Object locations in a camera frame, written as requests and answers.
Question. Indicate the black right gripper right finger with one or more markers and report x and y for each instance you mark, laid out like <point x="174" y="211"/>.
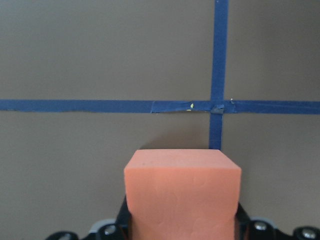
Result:
<point x="247" y="228"/>

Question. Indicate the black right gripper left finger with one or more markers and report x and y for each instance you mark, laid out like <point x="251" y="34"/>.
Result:
<point x="107" y="229"/>

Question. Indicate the orange foam cube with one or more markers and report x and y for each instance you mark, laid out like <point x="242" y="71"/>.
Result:
<point x="182" y="194"/>

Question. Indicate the brown paper table mat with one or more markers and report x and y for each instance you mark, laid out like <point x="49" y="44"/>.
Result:
<point x="64" y="171"/>

